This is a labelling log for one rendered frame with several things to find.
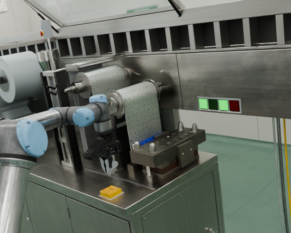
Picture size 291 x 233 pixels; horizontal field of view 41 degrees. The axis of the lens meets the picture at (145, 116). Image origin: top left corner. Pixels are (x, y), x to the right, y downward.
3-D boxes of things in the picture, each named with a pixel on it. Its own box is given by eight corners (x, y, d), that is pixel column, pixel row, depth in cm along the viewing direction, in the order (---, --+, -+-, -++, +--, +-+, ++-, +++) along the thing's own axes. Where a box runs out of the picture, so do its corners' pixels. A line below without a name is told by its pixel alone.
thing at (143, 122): (130, 148, 194) (124, 113, 189) (161, 133, 209) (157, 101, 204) (130, 148, 193) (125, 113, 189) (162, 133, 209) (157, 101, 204)
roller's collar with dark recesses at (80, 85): (71, 94, 207) (69, 82, 205) (81, 91, 211) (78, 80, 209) (78, 94, 202) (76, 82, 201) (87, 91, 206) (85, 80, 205)
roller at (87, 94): (78, 98, 214) (73, 73, 211) (112, 87, 231) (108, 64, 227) (93, 99, 204) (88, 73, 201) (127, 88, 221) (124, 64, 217)
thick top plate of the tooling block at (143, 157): (131, 162, 189) (129, 150, 187) (183, 137, 215) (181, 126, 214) (154, 168, 178) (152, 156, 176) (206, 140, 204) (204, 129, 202)
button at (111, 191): (100, 195, 174) (99, 191, 173) (112, 189, 178) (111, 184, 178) (110, 199, 169) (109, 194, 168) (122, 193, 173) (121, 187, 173)
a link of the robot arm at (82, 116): (66, 129, 155) (81, 120, 165) (90, 128, 151) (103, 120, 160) (62, 110, 154) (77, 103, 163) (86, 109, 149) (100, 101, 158)
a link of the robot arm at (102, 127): (100, 124, 161) (88, 122, 167) (102, 134, 162) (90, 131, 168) (113, 119, 166) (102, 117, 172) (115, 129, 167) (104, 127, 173)
